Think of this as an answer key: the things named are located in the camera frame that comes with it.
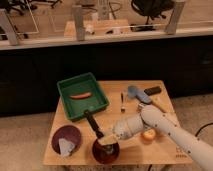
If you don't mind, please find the green plastic tray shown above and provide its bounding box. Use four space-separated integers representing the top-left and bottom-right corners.
57 72 109 122

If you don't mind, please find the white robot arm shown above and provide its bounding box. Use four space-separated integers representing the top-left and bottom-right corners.
98 105 213 170

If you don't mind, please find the yellow red apple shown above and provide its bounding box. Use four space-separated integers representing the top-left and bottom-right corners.
142 129 156 141

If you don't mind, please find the white crumpled cloth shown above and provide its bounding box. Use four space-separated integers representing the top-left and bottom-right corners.
59 138 75 157

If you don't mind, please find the orange carrot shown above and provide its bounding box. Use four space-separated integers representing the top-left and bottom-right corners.
70 92 92 99

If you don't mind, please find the black rectangular block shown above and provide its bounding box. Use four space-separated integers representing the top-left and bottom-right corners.
144 86 162 95

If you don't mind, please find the black office chair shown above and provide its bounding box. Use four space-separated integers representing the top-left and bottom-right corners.
131 0 174 23

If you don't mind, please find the wooden handled tool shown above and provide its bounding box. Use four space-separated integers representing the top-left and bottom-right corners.
151 98 166 113

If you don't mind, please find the black cable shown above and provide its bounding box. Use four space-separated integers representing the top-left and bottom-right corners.
194 121 213 138

